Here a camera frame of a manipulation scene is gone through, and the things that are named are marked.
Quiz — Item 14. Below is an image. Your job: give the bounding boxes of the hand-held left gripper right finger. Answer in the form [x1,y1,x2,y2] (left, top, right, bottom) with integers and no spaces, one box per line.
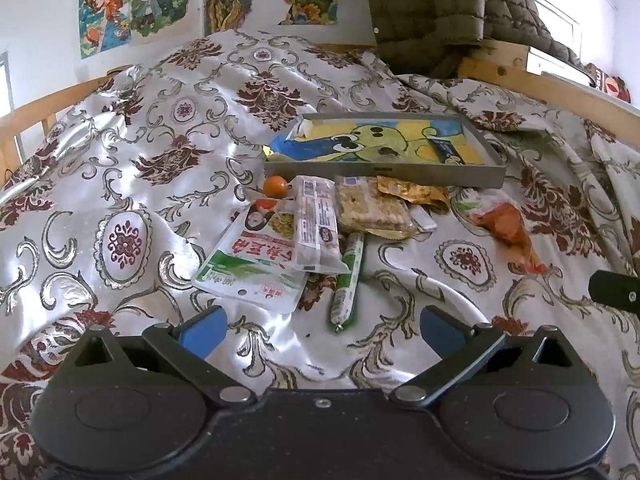
[389,305,581,408]

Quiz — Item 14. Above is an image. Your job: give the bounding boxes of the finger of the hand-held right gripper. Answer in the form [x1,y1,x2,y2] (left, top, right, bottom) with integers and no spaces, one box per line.
[588,270,640,317]

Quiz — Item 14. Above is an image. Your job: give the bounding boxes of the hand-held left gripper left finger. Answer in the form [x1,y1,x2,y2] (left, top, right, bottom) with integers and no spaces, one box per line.
[72,305,257,407]

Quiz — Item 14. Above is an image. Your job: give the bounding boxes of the white green snack pouch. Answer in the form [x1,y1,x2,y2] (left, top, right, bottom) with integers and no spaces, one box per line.
[192,199,308,315]

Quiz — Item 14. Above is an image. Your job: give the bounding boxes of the green sausage stick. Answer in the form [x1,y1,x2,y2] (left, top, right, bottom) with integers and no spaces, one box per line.
[327,232,366,333]

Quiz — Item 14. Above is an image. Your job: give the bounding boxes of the orange chicken leg packet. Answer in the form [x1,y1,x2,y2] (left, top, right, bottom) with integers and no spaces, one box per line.
[452,199,545,276]

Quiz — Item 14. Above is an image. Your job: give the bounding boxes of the clear rice cracker packet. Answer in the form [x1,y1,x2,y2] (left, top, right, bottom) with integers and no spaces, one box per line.
[335,176,417,240]

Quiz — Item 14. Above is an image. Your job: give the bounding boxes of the gold foil wrapper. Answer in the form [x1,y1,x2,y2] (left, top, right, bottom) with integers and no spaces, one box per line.
[376,176,451,216]

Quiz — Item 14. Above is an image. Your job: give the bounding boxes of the long clear white-label packet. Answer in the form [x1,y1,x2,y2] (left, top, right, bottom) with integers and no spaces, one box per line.
[292,176,352,273]

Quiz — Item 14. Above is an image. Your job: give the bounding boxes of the grey rectangular tray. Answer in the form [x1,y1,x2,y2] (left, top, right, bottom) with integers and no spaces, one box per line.
[263,112,507,189]

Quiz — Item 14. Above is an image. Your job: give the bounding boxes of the small white sachet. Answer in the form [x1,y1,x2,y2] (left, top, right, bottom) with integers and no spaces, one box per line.
[410,205,439,233]

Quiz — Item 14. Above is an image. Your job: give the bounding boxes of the small orange fruit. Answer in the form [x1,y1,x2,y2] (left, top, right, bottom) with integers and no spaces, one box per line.
[263,176,290,199]

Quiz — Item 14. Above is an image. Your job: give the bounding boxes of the floral printed blanket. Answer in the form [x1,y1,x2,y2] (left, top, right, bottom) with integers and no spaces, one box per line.
[0,30,640,480]

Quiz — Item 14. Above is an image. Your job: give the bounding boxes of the cartoon drawing paper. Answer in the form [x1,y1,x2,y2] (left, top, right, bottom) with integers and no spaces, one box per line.
[265,119,487,166]

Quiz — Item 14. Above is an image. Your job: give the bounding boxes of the red brown box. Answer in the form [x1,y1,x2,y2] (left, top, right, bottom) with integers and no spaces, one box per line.
[585,62,632,99]

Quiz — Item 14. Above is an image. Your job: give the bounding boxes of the olive quilted jacket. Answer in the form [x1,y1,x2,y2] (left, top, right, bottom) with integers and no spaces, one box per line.
[367,0,597,79]

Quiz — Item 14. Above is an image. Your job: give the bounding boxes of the wooden bed frame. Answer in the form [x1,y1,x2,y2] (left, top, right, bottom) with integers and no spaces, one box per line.
[0,42,640,176]

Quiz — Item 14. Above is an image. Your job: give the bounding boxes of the cartoon children wall poster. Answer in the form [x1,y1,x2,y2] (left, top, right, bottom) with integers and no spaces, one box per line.
[77,0,194,60]

